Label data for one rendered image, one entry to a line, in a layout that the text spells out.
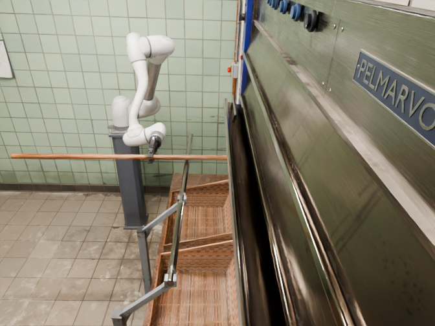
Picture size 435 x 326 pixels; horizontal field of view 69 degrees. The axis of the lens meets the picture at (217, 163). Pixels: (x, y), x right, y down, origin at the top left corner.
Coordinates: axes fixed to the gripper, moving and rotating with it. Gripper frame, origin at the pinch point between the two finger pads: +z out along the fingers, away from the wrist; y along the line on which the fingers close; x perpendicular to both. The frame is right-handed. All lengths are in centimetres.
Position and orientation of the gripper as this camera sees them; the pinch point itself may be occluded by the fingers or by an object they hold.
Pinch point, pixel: (151, 156)
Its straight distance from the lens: 189.8
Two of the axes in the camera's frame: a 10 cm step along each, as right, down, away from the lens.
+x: -10.0, -0.2, -0.4
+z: 0.2, 5.2, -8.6
